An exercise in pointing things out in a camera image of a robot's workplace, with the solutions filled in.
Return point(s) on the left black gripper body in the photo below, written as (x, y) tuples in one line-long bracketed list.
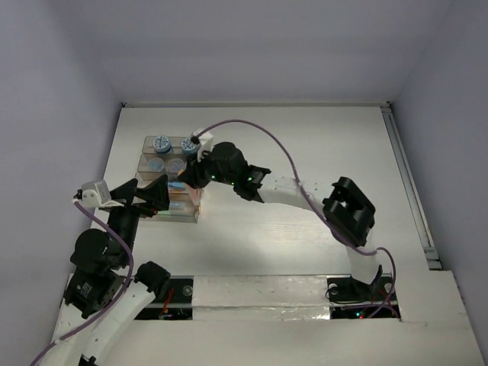
[(127, 203)]

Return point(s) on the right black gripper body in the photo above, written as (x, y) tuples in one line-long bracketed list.
[(210, 169)]

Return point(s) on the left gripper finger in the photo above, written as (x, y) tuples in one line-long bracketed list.
[(154, 196), (126, 192)]

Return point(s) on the clear paperclip jar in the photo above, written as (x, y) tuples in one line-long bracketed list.
[(175, 165), (155, 165)]

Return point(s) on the blue highlighter with cap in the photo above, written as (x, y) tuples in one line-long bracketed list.
[(176, 185)]

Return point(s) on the blue lid jar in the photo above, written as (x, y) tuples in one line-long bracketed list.
[(188, 147), (162, 144)]

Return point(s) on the orange highlighter pen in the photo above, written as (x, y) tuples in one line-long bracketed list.
[(194, 194)]

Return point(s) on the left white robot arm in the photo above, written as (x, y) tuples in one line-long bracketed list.
[(107, 291)]

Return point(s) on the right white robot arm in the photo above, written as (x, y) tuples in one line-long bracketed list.
[(343, 208)]

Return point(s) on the blue lid jar in bin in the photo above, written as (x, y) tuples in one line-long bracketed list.
[(162, 144)]

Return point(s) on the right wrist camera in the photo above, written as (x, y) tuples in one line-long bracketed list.
[(203, 140)]

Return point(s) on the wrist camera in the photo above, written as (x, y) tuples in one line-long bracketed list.
[(203, 140), (95, 194)]

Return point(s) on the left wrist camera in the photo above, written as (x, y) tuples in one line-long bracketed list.
[(95, 194)]

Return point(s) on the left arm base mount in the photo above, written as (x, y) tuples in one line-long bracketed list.
[(176, 305)]

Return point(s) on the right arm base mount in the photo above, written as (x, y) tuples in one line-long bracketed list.
[(351, 299)]

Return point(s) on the aluminium rail right edge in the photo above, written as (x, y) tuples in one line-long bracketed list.
[(419, 218)]

